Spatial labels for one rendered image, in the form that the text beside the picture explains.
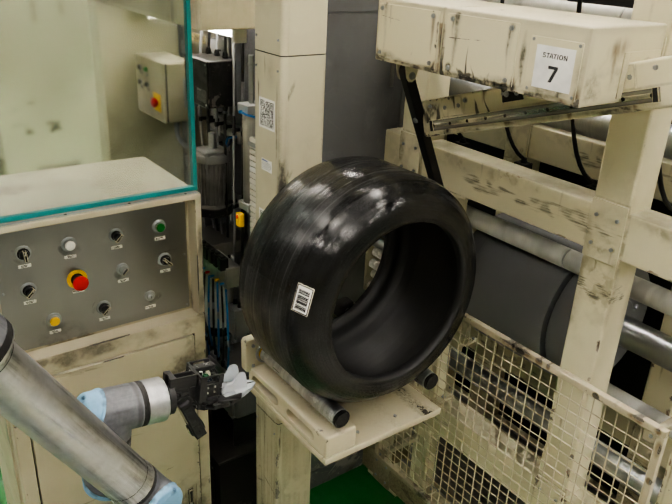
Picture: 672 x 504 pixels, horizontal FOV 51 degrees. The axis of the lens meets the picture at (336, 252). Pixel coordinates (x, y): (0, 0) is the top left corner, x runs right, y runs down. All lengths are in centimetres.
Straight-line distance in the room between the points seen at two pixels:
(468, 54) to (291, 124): 45
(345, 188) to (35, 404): 74
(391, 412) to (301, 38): 95
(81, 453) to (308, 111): 95
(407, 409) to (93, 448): 91
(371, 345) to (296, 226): 53
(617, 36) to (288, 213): 73
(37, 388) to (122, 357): 93
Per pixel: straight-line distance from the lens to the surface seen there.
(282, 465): 220
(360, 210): 144
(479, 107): 175
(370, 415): 184
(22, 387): 110
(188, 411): 151
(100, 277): 196
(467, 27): 158
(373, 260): 217
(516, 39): 149
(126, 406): 142
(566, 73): 142
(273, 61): 171
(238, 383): 154
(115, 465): 127
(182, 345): 209
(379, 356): 185
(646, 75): 149
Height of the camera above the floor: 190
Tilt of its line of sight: 24 degrees down
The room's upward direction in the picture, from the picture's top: 3 degrees clockwise
